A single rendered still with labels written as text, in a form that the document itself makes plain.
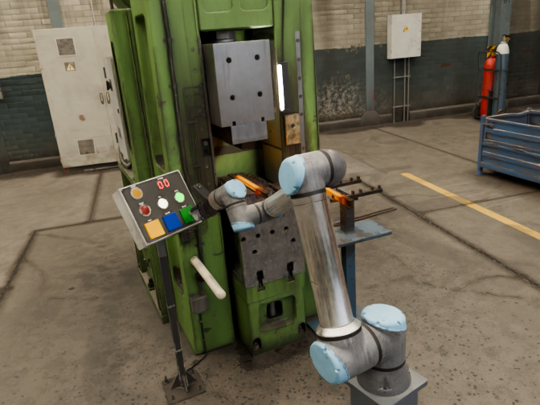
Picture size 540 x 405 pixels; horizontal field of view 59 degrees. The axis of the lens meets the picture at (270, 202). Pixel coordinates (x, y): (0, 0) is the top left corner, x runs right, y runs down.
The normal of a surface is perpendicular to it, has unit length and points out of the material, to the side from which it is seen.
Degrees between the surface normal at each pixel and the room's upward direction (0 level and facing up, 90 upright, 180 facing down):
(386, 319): 5
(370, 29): 90
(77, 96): 90
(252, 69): 90
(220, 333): 90
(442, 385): 0
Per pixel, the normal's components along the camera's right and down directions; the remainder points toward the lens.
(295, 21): 0.43, 0.27
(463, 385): -0.07, -0.94
